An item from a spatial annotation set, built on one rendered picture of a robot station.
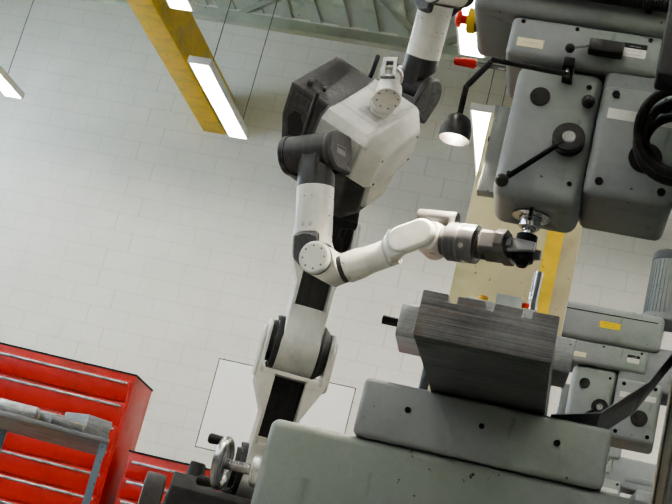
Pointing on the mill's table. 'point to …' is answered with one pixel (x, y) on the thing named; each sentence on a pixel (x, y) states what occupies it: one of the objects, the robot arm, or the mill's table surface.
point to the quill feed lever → (566, 143)
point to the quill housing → (559, 183)
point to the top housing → (485, 21)
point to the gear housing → (635, 64)
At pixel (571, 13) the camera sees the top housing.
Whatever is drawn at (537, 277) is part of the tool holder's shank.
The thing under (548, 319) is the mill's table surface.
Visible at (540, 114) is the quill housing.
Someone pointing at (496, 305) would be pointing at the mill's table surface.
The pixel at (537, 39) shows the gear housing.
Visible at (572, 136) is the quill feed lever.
